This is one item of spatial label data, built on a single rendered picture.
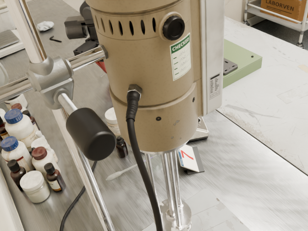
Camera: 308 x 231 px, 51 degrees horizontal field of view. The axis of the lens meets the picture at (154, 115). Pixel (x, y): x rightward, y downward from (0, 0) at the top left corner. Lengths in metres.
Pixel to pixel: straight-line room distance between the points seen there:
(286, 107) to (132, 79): 0.79
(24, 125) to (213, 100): 0.69
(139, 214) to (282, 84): 0.65
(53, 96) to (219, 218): 0.55
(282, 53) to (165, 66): 1.04
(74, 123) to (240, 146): 0.71
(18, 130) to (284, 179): 0.73
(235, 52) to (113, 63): 0.93
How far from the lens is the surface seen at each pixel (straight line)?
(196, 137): 0.92
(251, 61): 1.18
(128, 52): 0.30
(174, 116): 0.35
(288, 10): 3.09
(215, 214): 0.78
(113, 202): 0.84
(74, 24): 1.14
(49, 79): 0.30
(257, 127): 0.99
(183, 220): 0.58
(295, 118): 1.03
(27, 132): 1.00
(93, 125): 0.25
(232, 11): 3.26
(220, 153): 0.90
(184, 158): 0.85
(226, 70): 1.11
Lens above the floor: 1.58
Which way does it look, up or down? 41 degrees down
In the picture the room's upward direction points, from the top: 9 degrees counter-clockwise
